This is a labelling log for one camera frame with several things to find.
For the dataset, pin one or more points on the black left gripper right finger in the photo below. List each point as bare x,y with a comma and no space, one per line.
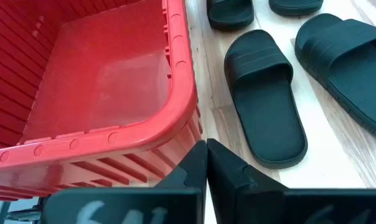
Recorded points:
269,205

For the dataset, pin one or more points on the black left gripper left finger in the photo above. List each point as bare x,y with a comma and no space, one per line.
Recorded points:
129,205

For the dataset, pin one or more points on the black rubber slide sandal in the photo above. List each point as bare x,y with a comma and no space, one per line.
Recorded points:
269,124
230,14
295,6
356,77

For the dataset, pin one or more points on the red plastic bin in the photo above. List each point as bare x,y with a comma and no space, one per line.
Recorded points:
113,77

